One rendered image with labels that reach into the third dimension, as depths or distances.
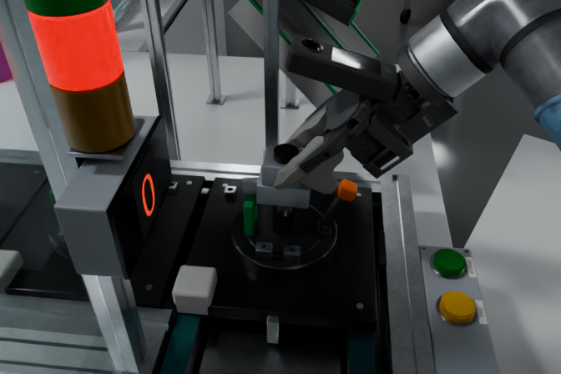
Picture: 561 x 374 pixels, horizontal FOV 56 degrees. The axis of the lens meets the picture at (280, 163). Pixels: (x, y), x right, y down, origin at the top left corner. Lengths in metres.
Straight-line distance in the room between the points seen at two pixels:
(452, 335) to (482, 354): 0.04
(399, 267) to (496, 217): 0.31
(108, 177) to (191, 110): 0.80
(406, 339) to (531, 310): 0.26
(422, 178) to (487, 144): 1.74
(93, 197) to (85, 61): 0.09
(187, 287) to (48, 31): 0.38
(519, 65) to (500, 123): 2.43
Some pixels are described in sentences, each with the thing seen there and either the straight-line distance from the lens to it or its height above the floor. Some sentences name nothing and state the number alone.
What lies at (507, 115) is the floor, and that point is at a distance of 3.01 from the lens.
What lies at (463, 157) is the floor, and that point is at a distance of 2.61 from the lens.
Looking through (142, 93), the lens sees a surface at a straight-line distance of 1.29.
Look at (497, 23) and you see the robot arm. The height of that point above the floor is 1.30.
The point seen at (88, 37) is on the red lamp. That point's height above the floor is 1.35.
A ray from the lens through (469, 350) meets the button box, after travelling 0.66.
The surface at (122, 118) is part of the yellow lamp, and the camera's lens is 0.39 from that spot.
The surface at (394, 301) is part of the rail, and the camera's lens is 0.68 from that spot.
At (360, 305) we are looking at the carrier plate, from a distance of 0.65.
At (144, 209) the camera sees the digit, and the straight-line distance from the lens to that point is 0.44.
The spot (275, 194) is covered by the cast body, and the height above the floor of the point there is 1.07.
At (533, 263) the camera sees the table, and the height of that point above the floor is 0.86.
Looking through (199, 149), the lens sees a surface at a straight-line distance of 1.07.
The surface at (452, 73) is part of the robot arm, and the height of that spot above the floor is 1.25.
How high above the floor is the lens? 1.48
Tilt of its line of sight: 38 degrees down
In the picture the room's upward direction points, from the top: straight up
